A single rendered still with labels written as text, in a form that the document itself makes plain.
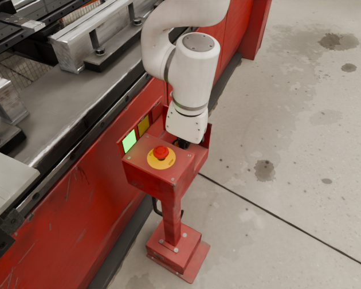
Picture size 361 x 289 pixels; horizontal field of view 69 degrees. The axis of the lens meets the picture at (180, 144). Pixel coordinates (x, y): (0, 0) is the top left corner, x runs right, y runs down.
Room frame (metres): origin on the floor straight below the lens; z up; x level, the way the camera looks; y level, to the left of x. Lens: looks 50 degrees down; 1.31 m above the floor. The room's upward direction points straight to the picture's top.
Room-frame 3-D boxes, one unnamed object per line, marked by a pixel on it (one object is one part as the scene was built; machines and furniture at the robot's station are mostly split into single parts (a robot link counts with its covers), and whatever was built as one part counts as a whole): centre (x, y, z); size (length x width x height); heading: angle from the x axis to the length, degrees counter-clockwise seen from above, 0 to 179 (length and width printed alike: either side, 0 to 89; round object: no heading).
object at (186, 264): (0.44, 0.01, 0.06); 0.25 x 0.20 x 0.12; 60
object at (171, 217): (0.45, 0.03, 0.39); 0.05 x 0.05 x 0.54; 60
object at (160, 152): (0.41, 0.05, 0.79); 0.04 x 0.04 x 0.04
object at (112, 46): (0.78, 0.18, 0.89); 0.30 x 0.05 x 0.03; 155
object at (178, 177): (0.45, 0.03, 0.75); 0.20 x 0.16 x 0.18; 150
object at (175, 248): (0.45, 0.03, 0.13); 0.10 x 0.10 x 0.01; 60
